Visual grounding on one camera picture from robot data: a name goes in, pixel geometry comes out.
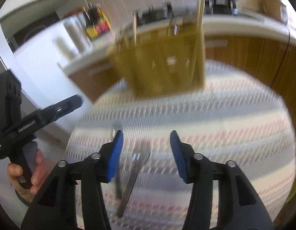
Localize bamboo chopstick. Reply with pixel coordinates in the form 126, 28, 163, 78
132, 10, 138, 46
196, 0, 205, 32

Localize person's left hand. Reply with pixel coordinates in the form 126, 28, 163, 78
7, 150, 48, 203

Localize striped woven table mat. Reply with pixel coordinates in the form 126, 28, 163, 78
65, 60, 296, 229

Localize clear plastic spoon large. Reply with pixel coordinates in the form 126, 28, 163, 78
116, 140, 151, 218

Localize steel cylinder canister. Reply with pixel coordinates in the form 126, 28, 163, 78
63, 15, 92, 53

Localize dark soy sauce bottle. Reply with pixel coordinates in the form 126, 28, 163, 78
82, 7, 98, 40

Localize yellow plastic utensil basket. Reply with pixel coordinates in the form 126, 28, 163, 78
107, 23, 206, 98

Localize black gas stove top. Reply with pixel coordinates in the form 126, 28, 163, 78
135, 3, 194, 25

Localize beige rice cooker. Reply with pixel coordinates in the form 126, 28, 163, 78
262, 0, 288, 24

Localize black power cable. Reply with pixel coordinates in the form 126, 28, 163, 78
269, 23, 292, 90

